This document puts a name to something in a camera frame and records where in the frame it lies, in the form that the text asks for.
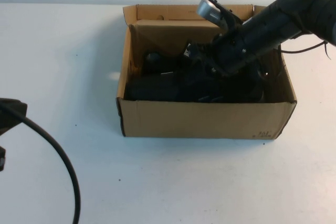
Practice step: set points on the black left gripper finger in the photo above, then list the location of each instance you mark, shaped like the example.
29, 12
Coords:
18, 106
2, 159

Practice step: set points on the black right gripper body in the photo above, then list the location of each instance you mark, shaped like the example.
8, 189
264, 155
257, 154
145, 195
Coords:
225, 56

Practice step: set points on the black mesh sneaker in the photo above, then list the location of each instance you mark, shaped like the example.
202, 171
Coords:
155, 64
147, 87

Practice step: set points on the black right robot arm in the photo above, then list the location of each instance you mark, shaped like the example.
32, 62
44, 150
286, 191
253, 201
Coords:
262, 32

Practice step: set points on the brown cardboard shoe box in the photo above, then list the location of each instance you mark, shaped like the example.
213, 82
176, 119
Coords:
199, 119

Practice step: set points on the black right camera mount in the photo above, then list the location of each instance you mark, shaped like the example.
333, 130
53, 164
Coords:
231, 22

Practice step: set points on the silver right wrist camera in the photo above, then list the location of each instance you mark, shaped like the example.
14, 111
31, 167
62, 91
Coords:
207, 10

